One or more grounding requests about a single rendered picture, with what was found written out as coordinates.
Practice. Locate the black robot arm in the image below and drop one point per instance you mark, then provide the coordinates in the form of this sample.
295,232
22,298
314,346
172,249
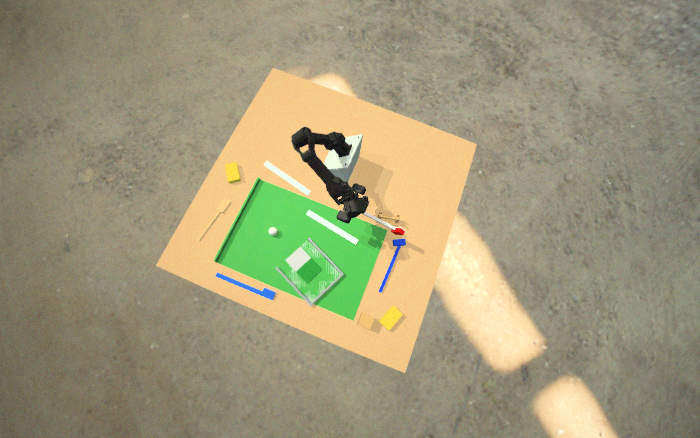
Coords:
335,186

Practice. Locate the yellow rectangular block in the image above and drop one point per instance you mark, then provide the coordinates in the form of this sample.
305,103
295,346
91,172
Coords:
232,172
390,318

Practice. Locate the green putting mat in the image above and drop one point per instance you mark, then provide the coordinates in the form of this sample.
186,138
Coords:
250,249

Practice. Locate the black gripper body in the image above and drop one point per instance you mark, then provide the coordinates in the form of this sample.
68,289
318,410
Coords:
342,216

